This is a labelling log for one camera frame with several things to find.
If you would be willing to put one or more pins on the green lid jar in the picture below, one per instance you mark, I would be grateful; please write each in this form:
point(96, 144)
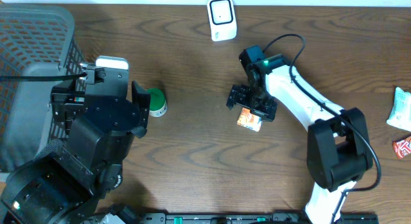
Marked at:
point(158, 103)

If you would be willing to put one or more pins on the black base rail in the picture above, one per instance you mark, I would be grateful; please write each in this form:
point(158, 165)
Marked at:
point(162, 218)

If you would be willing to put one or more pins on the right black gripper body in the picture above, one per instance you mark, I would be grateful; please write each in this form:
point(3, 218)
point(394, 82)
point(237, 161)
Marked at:
point(259, 104)

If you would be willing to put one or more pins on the grey plastic shopping basket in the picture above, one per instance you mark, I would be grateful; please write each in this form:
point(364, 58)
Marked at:
point(35, 41)

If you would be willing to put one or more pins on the small orange tissue pack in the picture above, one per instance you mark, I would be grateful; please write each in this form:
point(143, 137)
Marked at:
point(249, 120)

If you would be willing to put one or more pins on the light blue wipes packet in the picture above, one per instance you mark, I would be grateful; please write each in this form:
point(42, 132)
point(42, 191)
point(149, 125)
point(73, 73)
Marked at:
point(400, 114)

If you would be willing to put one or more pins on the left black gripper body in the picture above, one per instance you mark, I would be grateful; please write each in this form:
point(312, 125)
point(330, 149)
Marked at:
point(62, 103)

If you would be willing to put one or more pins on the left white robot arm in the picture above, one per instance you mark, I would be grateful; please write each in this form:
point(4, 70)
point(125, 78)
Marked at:
point(67, 179)

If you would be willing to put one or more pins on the orange Top chocolate bar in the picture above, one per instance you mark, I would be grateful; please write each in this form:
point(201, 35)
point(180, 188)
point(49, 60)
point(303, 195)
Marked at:
point(402, 147)

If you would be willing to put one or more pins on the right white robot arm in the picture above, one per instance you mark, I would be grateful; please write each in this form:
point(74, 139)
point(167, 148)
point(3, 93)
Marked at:
point(338, 152)

